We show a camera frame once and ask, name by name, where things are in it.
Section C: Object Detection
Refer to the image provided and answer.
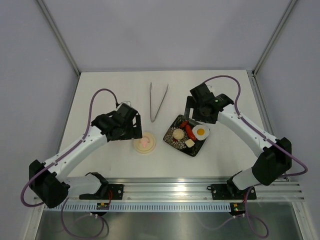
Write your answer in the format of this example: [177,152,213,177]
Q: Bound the white steamed bun toy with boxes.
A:
[172,128,185,140]

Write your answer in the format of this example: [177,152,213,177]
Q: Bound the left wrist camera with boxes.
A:
[118,101,132,108]

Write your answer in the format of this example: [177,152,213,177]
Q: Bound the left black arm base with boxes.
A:
[79,183,124,200]

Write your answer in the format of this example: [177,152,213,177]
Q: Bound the fried egg toy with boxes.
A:
[192,124,210,141]

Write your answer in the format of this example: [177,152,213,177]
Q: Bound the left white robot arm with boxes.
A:
[29,103,143,209]

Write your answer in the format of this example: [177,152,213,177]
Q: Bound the small red shrimp toy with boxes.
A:
[179,120,189,128]

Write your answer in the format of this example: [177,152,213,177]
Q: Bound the black patterned square plate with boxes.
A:
[163,114,208,157]

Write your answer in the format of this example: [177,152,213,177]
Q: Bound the right aluminium frame post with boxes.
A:
[252,0,300,77]

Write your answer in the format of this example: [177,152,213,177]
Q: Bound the white slotted cable duct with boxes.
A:
[44,201,231,213]

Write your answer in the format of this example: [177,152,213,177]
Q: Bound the left aluminium frame post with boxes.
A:
[34,0,81,79]

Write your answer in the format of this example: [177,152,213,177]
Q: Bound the metal tongs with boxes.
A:
[149,82,170,123]

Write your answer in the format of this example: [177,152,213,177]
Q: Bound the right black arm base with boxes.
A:
[206,183,257,200]

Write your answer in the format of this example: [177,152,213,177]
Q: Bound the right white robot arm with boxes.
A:
[185,83,292,198]

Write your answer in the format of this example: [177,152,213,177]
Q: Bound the red sausage toy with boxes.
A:
[185,124,197,141]

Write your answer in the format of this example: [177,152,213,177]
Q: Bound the cream lunch box lid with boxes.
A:
[133,132,156,154]

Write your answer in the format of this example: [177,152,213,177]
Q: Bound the aluminium frame post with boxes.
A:
[252,0,300,77]
[34,0,81,79]

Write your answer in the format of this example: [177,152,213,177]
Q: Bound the cream tofu block toy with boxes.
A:
[184,139,195,148]

